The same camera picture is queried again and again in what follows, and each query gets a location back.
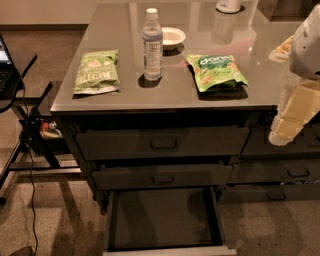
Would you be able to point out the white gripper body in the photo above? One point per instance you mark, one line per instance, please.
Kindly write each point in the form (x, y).
(306, 53)

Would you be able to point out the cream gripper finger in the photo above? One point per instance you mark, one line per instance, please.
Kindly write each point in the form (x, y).
(298, 105)

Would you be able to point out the green rice chip bag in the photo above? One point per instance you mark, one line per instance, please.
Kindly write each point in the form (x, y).
(212, 72)

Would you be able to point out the dark top right drawer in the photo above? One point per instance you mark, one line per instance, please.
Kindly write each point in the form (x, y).
(258, 144)

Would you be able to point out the dark drawer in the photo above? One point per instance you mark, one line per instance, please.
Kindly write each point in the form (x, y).
(143, 177)
(268, 193)
(258, 144)
(275, 171)
(161, 143)

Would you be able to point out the dark top left drawer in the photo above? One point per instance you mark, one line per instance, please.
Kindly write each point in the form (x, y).
(161, 143)

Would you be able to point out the dark middle right drawer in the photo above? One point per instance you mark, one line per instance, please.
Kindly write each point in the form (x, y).
(275, 171)

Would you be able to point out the dark bottom right drawer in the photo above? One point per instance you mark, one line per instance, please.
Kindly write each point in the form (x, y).
(268, 193)

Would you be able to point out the open bottom drawer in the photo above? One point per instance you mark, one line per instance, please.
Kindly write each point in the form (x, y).
(165, 222)

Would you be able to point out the green kettle chip bag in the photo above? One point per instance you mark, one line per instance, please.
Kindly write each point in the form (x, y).
(97, 73)

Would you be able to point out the dark middle left drawer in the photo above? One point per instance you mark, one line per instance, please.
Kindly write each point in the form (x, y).
(143, 177)

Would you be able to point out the white cup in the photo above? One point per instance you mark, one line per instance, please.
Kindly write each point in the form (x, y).
(228, 6)

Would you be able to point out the white bowl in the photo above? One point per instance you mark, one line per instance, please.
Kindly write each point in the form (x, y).
(172, 37)

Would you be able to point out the clear plastic water bottle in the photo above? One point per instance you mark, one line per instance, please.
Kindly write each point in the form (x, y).
(152, 36)

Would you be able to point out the colourful items on shelf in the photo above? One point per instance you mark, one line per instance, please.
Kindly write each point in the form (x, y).
(49, 130)

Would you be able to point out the black laptop stand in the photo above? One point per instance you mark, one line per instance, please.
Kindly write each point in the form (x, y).
(32, 151)

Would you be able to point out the black laptop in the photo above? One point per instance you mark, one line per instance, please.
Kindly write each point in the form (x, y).
(10, 78)

